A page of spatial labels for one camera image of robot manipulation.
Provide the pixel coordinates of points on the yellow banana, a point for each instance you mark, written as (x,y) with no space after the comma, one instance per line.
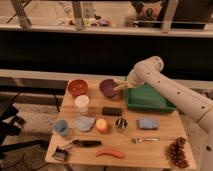
(120,84)

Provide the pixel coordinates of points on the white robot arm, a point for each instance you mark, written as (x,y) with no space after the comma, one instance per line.
(198,107)

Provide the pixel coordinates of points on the purple bowl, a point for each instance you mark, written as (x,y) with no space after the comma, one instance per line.
(107,88)

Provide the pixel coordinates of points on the red bowl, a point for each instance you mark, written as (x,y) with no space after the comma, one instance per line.
(77,87)

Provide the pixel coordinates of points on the black rectangular block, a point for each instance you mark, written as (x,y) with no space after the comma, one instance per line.
(110,111)

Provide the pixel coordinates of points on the white cup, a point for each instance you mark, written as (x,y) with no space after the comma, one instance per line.
(82,103)

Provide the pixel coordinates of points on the green plastic tray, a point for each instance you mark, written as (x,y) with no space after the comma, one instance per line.
(146,98)

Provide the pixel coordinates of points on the red yellow apple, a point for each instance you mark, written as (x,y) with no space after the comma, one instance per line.
(102,126)

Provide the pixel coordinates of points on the small metal cup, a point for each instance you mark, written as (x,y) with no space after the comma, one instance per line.
(121,125)

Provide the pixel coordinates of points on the grey-blue crumpled cloth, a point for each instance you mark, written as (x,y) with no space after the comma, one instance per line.
(84,123)

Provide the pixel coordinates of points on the blue sponge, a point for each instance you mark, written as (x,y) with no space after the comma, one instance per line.
(148,124)

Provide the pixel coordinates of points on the blue cup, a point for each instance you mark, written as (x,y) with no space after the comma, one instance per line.
(61,127)

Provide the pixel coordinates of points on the silver fork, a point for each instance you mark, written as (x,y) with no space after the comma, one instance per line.
(142,140)

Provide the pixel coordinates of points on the red chili pepper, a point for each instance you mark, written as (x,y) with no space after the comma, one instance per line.
(110,152)

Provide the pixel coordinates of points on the small metal clip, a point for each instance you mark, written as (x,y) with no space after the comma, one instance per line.
(60,154)

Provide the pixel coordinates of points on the bunch of red grapes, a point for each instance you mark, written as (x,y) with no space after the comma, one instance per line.
(176,153)

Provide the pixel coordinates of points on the black chair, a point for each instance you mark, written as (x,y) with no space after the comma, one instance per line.
(8,118)

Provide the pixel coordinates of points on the black handled peeler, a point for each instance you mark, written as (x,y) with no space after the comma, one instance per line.
(82,143)

